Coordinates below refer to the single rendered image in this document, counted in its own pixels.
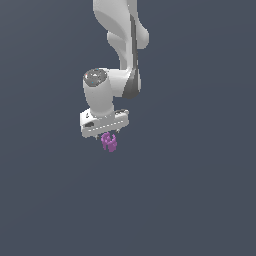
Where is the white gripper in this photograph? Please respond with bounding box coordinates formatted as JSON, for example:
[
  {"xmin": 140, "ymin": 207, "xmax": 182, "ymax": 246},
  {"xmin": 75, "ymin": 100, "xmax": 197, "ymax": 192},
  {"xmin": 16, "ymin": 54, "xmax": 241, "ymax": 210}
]
[{"xmin": 79, "ymin": 107, "xmax": 130, "ymax": 141}]

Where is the small purple object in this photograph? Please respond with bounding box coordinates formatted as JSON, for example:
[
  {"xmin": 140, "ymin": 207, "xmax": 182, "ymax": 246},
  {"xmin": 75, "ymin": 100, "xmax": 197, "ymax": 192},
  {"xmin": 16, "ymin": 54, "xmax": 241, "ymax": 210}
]
[{"xmin": 100, "ymin": 131, "xmax": 118, "ymax": 153}]

